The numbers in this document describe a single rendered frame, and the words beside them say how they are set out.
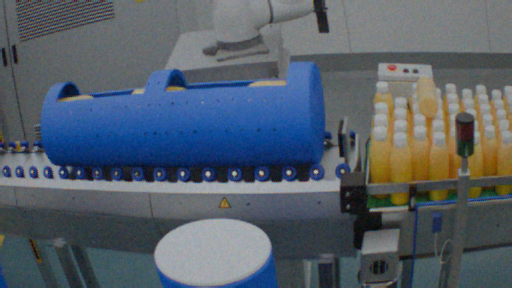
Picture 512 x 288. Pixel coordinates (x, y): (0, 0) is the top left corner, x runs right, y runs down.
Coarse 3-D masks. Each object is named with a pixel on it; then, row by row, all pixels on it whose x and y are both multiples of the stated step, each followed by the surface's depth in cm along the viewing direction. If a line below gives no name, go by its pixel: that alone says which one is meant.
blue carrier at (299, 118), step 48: (48, 96) 233; (96, 96) 251; (144, 96) 222; (192, 96) 219; (240, 96) 215; (288, 96) 213; (48, 144) 231; (96, 144) 227; (144, 144) 223; (192, 144) 220; (240, 144) 218; (288, 144) 215
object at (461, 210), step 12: (468, 168) 185; (468, 180) 183; (468, 192) 184; (456, 204) 189; (456, 216) 189; (456, 228) 191; (456, 240) 193; (456, 252) 195; (456, 264) 197; (456, 276) 199
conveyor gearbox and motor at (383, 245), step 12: (372, 240) 206; (384, 240) 205; (396, 240) 204; (372, 252) 202; (384, 252) 201; (396, 252) 200; (372, 264) 203; (384, 264) 203; (396, 264) 202; (360, 276) 206; (372, 276) 205; (384, 276) 205; (396, 276) 206
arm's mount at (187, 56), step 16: (192, 32) 302; (208, 32) 300; (272, 32) 290; (176, 48) 289; (192, 48) 286; (272, 48) 276; (176, 64) 275; (192, 64) 272; (208, 64) 270; (224, 64) 268; (240, 64) 267; (256, 64) 266; (272, 64) 266; (192, 80) 271; (208, 80) 271; (224, 80) 270; (240, 80) 270
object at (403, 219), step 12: (360, 216) 212; (372, 216) 211; (384, 216) 210; (396, 216) 210; (408, 216) 209; (360, 228) 214; (372, 228) 213; (384, 228) 212; (396, 228) 212; (408, 228) 211; (360, 240) 216; (408, 240) 213; (408, 252) 215
